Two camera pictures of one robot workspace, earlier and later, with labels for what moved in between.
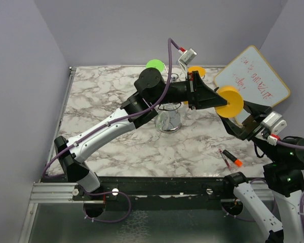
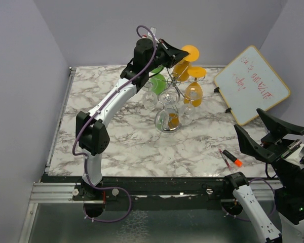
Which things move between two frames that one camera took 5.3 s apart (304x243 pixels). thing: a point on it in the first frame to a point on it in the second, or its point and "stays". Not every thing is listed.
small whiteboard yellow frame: [250, 73] stays
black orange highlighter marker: [236, 161] stays
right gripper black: [253, 122] to [275, 146]
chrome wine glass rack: [168, 115] stays
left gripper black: [200, 95] to [177, 54]
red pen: [225, 159] stays
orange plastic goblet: [235, 103] to [181, 70]
